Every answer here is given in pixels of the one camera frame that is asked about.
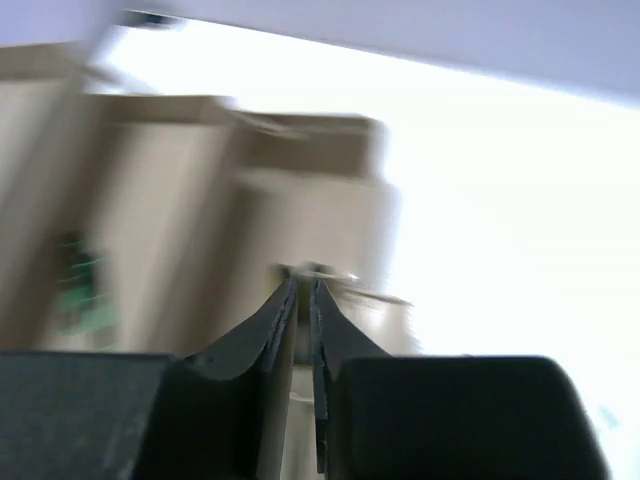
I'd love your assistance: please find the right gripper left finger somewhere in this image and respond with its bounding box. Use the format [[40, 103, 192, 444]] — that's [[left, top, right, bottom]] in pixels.
[[1, 279, 298, 480]]

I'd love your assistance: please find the beige cantilever toolbox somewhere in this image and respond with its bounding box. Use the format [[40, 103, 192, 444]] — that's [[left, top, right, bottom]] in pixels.
[[1, 44, 414, 356]]

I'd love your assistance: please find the small black green precision screwdriver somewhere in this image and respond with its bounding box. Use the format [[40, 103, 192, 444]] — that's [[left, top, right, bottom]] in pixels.
[[55, 230, 114, 348]]

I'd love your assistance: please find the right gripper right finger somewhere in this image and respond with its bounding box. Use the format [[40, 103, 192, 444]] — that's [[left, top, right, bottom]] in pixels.
[[310, 280, 608, 479]]

